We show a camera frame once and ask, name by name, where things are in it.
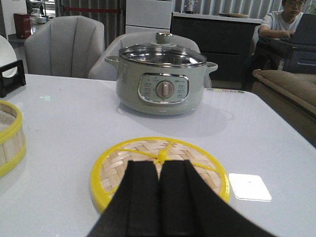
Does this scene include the brown sofa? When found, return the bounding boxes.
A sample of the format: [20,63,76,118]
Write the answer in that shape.
[251,69,316,146]

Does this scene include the dark laptop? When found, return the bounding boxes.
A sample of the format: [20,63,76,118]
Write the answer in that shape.
[281,13,316,46]

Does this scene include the grey-green electric cooking pot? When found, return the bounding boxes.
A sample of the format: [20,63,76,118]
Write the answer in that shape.
[105,55,218,116]

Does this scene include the seated person in white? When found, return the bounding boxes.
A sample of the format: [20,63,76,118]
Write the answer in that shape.
[253,0,306,51]

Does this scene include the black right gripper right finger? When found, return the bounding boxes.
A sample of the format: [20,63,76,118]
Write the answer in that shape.
[159,160,272,237]

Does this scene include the white cabinet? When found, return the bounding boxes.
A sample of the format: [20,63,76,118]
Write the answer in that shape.
[125,0,173,33]

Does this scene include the white bowl rightmost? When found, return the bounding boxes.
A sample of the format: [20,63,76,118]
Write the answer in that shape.
[0,36,17,78]

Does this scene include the left grey armchair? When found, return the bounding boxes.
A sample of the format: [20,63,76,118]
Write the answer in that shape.
[24,15,105,79]

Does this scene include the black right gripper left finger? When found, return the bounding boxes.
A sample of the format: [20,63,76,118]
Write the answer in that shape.
[88,160,159,237]

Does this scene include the dark sideboard counter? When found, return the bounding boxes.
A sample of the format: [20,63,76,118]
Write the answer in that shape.
[170,12,261,89]

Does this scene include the centre bamboo steamer drawer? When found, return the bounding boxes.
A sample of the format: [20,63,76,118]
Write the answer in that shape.
[0,100,26,177]

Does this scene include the grey armchair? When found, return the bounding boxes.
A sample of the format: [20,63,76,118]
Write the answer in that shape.
[24,15,105,79]
[88,31,212,88]

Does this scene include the yellow bamboo steamer lid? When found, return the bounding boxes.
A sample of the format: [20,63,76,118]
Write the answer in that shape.
[90,137,230,213]

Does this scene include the black bowl rack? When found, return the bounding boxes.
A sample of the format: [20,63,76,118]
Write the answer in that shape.
[0,60,26,98]

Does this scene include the right grey armchair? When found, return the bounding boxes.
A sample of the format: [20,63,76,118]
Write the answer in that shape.
[88,31,212,88]

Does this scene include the glass pot lid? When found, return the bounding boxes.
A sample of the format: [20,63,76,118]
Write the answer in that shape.
[118,32,207,68]

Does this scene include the red box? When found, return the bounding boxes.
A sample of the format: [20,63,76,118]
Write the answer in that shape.
[13,13,31,40]

